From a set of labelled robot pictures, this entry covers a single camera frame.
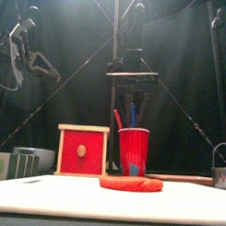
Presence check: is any blue handled pizza cutter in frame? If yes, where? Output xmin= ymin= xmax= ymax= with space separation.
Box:
xmin=129 ymin=101 xmax=138 ymax=129

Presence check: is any pink cutting board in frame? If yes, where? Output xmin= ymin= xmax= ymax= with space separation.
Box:
xmin=145 ymin=172 xmax=214 ymax=186

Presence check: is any grey round bowl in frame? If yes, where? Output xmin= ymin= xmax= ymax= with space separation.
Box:
xmin=11 ymin=146 xmax=56 ymax=173

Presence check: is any white cutting board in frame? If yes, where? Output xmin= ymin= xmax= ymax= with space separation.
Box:
xmin=0 ymin=172 xmax=226 ymax=226

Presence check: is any orange item left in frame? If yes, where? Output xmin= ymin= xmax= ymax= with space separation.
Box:
xmin=0 ymin=151 xmax=41 ymax=184

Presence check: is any small metal pot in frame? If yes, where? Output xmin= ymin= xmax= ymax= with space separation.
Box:
xmin=210 ymin=141 xmax=226 ymax=190

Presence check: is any red handled tool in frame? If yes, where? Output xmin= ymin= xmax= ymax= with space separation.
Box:
xmin=113 ymin=109 xmax=125 ymax=130

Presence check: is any vertical metal frame pole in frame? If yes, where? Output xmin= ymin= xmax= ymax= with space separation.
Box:
xmin=107 ymin=0 xmax=121 ymax=172

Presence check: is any slanted metal frame pole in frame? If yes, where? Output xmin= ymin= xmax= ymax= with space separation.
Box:
xmin=202 ymin=1 xmax=226 ymax=145

